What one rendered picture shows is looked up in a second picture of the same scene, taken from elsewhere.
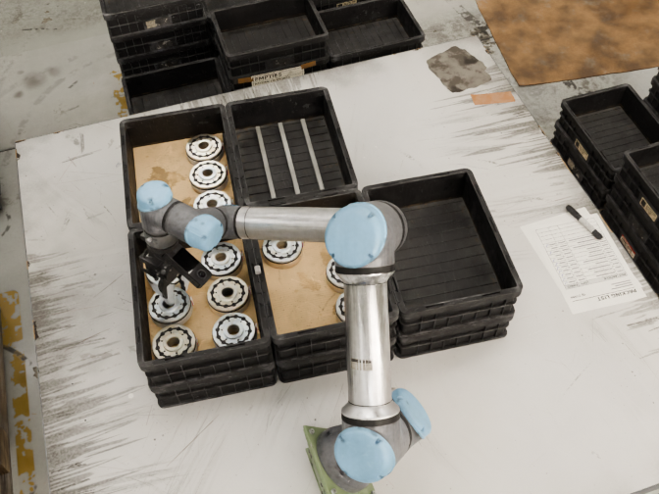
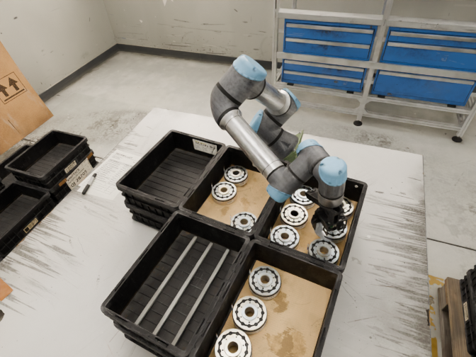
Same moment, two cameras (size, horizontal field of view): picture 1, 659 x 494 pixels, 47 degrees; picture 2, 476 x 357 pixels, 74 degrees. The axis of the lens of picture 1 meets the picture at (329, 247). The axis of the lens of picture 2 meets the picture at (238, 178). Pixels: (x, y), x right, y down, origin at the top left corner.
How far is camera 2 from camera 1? 1.91 m
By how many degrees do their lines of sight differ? 76
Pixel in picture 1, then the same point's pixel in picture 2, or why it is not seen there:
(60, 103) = not seen: outside the picture
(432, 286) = (193, 171)
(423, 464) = not seen: hidden behind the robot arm
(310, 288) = (246, 200)
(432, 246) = (171, 185)
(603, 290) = (125, 159)
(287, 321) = not seen: hidden behind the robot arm
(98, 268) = (365, 342)
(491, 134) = (42, 259)
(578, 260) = (115, 173)
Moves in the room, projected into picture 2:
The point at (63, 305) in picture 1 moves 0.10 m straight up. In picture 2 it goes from (402, 325) to (413, 313)
